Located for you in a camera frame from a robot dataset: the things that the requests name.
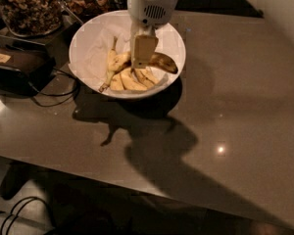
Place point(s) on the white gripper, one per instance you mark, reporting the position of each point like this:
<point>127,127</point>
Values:
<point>146,9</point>

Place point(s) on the spotted yellow banana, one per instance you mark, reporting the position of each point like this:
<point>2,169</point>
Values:
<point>159,61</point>

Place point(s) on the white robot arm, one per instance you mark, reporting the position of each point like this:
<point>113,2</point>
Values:
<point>279,12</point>

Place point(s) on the left yellow banana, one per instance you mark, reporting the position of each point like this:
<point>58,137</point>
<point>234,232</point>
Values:
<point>112,56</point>

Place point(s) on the right yellow banana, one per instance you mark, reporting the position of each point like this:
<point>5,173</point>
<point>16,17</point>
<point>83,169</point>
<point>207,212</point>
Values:
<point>146,77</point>

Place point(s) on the middle yellow banana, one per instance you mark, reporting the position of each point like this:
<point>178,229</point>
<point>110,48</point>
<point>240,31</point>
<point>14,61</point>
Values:
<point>124,80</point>

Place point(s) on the white bowl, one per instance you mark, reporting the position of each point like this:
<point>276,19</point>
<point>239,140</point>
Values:
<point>88,43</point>

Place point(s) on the white paper napkin liner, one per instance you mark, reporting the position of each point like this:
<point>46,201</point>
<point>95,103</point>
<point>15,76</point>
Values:
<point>91,56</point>

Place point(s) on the metal jar stand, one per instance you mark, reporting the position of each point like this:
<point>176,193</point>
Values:
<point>55,44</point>

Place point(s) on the large glass nut jar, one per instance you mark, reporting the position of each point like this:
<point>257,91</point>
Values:
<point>31,18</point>

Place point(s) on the black device with label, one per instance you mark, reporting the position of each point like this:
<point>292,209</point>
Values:
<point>24,72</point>

